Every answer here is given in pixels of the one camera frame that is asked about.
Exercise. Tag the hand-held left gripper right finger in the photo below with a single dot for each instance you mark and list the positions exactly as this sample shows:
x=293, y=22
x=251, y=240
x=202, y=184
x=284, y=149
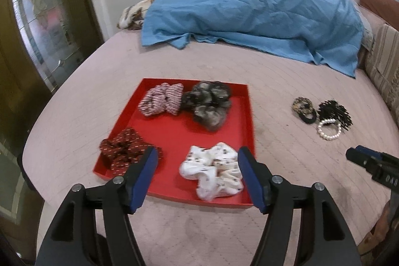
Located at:
x=252, y=182

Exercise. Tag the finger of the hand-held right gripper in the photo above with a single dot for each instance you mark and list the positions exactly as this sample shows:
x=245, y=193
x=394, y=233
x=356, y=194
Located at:
x=367, y=151
x=358, y=157

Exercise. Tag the reddish brown pillow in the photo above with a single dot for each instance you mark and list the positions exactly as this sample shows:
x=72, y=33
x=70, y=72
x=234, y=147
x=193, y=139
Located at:
x=377, y=2

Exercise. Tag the floral white brown cloth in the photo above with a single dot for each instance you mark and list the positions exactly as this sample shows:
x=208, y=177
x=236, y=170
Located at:
x=132, y=15

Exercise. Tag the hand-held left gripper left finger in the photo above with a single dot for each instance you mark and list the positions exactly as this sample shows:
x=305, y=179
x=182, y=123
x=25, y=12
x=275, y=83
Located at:
x=144, y=180

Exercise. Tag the beige striped cushion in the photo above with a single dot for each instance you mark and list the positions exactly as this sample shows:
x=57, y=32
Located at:
x=385, y=60

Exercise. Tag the white printed scrunchie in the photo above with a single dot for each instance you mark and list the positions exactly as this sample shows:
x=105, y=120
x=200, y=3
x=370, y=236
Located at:
x=205, y=174

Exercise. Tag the dark grey mottled scrunchie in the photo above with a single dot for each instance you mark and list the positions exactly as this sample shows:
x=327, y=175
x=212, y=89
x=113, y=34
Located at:
x=205, y=107

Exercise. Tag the black hair claw clip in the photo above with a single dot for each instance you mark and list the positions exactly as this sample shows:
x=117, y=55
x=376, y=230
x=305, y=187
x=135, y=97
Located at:
x=336, y=111

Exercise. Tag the glass door with brass frame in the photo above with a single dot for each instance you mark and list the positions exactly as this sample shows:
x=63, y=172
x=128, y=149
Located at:
x=40, y=19

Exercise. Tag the blue cloth sheet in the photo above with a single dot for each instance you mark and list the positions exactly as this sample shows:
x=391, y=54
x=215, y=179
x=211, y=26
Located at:
x=249, y=10

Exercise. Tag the red tray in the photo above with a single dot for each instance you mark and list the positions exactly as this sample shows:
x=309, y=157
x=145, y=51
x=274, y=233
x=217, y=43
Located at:
x=187, y=129

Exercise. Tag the dark red patterned scrunchie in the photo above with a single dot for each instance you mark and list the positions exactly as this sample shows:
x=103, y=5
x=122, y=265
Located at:
x=124, y=149

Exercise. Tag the dark patterned cloth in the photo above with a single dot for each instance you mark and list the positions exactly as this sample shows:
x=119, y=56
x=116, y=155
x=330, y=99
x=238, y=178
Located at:
x=386, y=222

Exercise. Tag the pink white striped scrunchie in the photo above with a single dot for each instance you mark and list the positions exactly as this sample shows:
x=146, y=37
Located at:
x=159, y=100

